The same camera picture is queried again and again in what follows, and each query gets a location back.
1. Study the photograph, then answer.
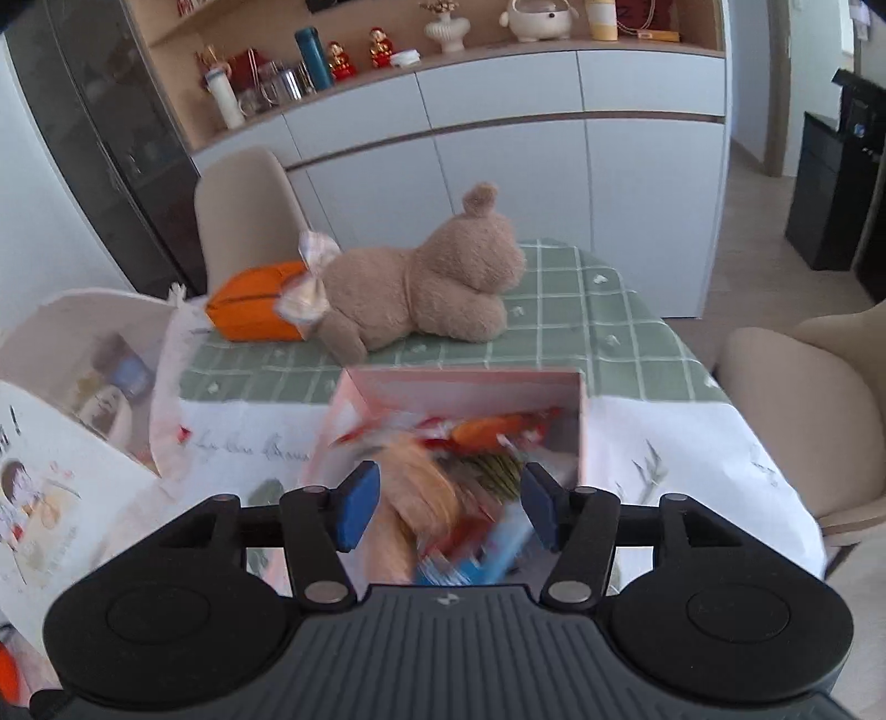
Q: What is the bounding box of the orange zip pouch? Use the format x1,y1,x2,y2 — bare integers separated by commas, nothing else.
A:
205,259,314,343

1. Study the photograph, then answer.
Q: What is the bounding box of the white ribbed vase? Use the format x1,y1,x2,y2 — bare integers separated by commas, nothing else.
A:
422,0,472,54

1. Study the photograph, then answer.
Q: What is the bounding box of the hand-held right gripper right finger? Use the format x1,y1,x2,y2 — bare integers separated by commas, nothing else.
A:
519,462,728,611

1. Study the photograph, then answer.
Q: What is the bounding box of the orange brown snack packet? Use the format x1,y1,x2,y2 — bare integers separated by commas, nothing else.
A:
450,407,566,454

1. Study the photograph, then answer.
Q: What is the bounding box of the dark red bag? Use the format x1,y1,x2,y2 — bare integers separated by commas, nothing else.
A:
616,0,683,44

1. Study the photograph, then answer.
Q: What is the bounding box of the green checked tablecloth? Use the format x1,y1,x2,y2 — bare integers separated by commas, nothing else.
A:
176,239,733,406

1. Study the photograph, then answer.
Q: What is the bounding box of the white printed table cloth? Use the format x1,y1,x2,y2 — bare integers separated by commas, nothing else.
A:
148,393,828,596

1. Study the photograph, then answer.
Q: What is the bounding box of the white round pot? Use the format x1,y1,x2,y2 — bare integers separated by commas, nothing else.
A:
499,0,580,44

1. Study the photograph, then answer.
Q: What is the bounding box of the cluster of glass jars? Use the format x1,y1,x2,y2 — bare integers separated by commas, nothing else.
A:
237,59,314,116

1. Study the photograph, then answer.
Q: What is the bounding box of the blue snack packet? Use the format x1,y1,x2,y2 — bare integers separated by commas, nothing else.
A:
415,502,538,588

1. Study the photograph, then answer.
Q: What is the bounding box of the beige translucent chair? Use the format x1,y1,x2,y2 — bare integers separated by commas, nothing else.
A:
0,289,177,475

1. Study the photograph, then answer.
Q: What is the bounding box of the black side cabinet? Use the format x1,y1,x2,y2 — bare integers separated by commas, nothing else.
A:
784,68,886,272

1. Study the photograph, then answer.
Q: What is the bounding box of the white bottle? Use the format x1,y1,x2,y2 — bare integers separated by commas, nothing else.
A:
203,64,248,130

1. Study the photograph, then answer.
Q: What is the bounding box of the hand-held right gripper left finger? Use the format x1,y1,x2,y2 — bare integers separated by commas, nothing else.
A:
162,460,383,612

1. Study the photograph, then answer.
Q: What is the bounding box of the white cartoon printed bag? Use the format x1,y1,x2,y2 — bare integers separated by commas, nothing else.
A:
0,379,162,628

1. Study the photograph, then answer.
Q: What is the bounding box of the blue thermos bottle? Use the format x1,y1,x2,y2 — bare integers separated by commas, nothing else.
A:
295,26,334,92

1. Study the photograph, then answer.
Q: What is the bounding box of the white sideboard cabinet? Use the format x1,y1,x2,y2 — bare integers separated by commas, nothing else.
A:
188,47,733,321

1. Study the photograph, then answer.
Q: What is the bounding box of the long bread snack packet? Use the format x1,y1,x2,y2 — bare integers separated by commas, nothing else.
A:
363,439,462,587

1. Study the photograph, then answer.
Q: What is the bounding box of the yellow white cup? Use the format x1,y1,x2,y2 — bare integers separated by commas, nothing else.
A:
585,0,621,40

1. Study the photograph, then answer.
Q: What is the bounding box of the pale pink fabric bag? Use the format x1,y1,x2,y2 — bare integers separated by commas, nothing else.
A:
148,282,210,480

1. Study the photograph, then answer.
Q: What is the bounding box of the beige armchair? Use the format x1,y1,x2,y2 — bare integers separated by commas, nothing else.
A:
714,299,886,555

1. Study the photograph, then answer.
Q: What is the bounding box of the dark glass cabinet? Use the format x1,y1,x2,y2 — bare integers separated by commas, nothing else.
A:
0,0,210,300

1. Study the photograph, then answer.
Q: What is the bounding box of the brown teddy bear plush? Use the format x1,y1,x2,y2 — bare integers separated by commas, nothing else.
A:
277,182,528,364

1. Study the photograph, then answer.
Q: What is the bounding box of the pink cardboard box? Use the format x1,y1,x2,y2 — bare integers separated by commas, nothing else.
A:
299,367,589,596

